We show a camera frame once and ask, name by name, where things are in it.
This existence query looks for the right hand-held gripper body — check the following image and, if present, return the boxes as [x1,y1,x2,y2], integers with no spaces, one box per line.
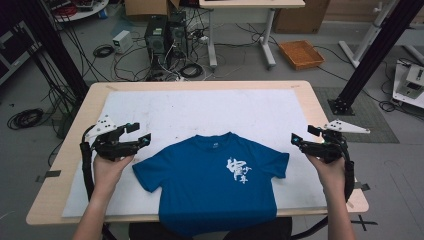
[312,119,371,165]

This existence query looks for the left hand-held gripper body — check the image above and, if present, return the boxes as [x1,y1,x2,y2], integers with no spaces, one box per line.
[85,114,138,163]

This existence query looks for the blue printed t-shirt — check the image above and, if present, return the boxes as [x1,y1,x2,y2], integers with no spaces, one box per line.
[132,131,291,239]

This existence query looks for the person's left hand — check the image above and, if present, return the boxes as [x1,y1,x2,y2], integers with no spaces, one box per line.
[92,153,135,199]

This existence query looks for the person's right hand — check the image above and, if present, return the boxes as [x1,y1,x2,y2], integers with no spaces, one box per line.
[305,154,348,198]

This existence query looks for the light wooden table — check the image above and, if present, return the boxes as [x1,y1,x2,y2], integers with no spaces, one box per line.
[25,80,370,227]

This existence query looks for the grey floor mat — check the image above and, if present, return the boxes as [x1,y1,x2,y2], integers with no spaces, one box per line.
[312,86,401,145]

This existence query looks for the white table mat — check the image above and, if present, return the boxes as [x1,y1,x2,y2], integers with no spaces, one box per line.
[61,88,328,219]

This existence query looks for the orange woven basket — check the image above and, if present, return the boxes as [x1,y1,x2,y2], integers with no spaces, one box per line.
[277,39,326,71]

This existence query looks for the black tape cross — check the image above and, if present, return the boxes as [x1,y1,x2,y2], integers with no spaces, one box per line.
[349,214,379,232]

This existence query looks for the white power supply box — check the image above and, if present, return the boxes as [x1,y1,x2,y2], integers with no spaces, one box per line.
[112,29,134,55]

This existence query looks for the black table leg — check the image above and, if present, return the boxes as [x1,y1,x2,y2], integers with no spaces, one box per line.
[101,223,118,240]

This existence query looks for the black computer tower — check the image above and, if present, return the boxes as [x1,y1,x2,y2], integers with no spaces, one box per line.
[144,15,168,69]
[165,10,190,60]

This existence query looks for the white machine on plate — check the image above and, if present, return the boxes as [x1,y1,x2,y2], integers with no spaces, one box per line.
[391,59,424,110]

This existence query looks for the black metal stand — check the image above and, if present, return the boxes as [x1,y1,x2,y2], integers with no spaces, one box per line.
[14,0,90,103]
[327,0,424,117]

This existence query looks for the large cardboard box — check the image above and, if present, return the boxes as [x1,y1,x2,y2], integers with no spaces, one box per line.
[273,0,332,35]

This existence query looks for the open cardboard box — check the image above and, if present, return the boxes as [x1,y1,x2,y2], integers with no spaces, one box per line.
[124,0,182,18]

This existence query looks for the round white table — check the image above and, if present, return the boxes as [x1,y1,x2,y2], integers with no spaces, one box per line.
[42,0,111,23]

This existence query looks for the black equipment rack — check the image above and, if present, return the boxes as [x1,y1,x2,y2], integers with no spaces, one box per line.
[0,20,43,86]

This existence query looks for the white desk with beige top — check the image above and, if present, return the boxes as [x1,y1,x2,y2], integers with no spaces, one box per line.
[198,0,307,70]

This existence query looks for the black sleeved gripper cable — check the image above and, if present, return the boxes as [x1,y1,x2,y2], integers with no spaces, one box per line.
[79,124,98,202]
[340,139,356,203]

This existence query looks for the coiled black cable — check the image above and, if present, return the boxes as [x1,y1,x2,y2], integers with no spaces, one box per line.
[179,62,205,80]
[6,107,46,131]
[92,44,116,59]

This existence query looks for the white metal frame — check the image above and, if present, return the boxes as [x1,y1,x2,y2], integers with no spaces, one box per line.
[338,0,424,69]

